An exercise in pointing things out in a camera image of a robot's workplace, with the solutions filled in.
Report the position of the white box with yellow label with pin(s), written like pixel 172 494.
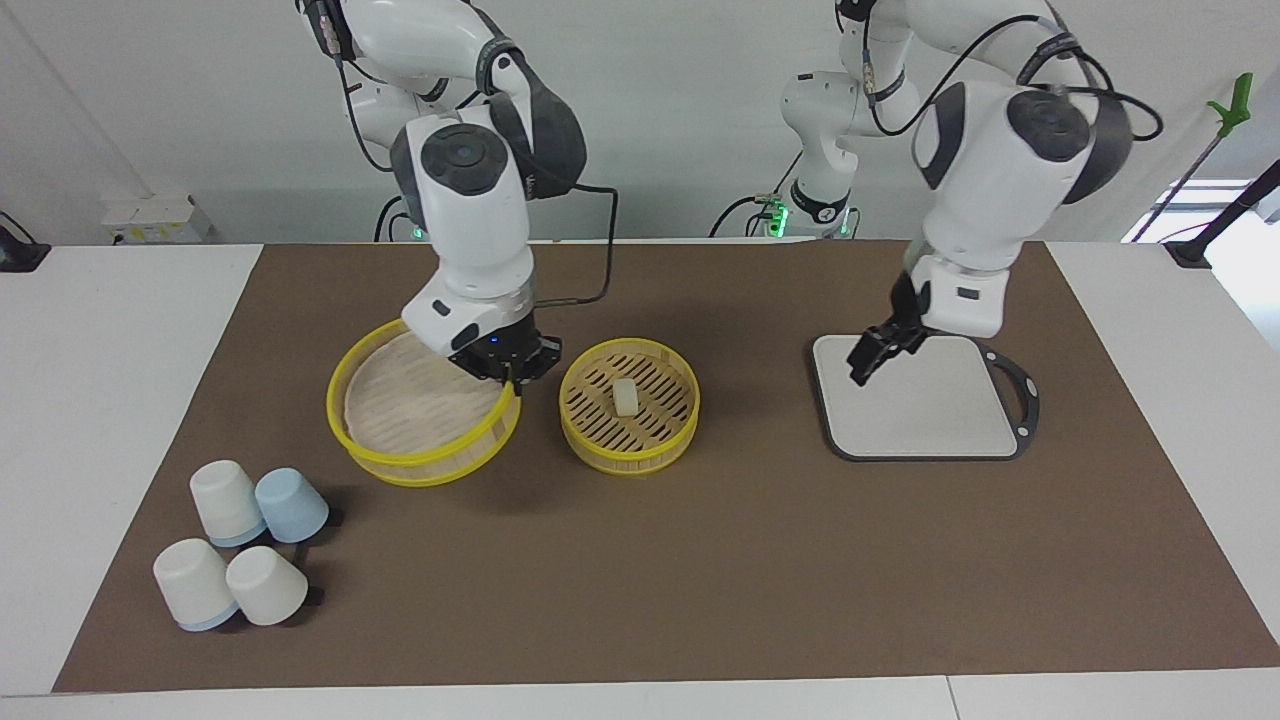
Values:
pixel 155 218

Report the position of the brown table mat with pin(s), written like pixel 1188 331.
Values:
pixel 640 580

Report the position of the black table clamp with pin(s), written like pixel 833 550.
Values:
pixel 20 255

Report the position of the thin rod with green clip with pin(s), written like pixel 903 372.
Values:
pixel 1235 105

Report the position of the yellow slatted steamer basket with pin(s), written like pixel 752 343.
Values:
pixel 625 455

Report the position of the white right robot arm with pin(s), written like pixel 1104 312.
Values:
pixel 470 230

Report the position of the black stand pole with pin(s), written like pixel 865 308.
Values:
pixel 1188 253

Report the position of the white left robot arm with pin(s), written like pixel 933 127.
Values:
pixel 990 180

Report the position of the grey cutting board dark rim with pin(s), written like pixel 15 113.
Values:
pixel 920 400

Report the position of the yellow-rimmed woven steamer lid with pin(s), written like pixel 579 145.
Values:
pixel 400 420

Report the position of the white steamed bun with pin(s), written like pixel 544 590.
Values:
pixel 626 398

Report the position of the light blue plastic cup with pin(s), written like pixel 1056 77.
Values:
pixel 292 505

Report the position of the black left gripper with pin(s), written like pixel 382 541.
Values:
pixel 912 310

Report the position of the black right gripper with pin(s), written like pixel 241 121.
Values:
pixel 505 355

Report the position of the white plastic cup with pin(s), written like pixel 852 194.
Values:
pixel 265 585
pixel 192 585
pixel 225 500

